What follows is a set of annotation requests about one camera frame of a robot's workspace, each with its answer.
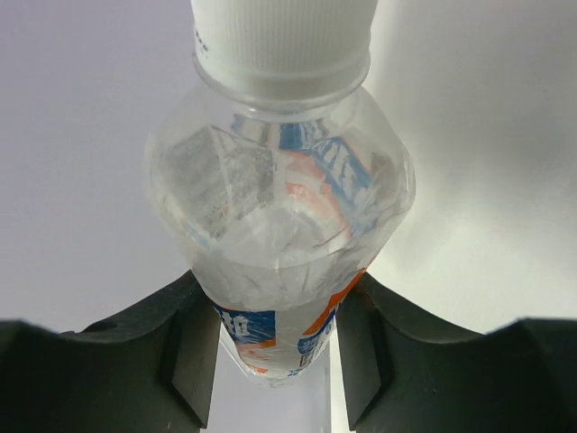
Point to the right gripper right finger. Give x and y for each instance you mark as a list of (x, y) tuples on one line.
[(407, 370)]

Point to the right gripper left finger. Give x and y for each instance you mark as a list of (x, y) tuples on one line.
[(147, 368)]

